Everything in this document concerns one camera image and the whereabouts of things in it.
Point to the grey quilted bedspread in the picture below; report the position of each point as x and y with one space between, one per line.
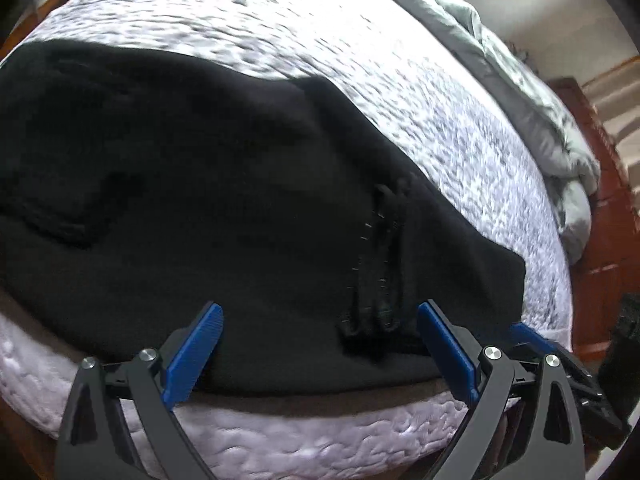
420 97

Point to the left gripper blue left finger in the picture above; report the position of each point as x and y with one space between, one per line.
95 441

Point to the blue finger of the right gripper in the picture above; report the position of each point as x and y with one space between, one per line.
521 333

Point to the green-grey duvet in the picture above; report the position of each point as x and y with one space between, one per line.
548 129

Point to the black pants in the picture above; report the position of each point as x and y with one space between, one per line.
137 185

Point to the wooden headboard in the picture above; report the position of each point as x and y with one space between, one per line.
609 267

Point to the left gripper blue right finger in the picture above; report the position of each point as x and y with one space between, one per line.
522 421

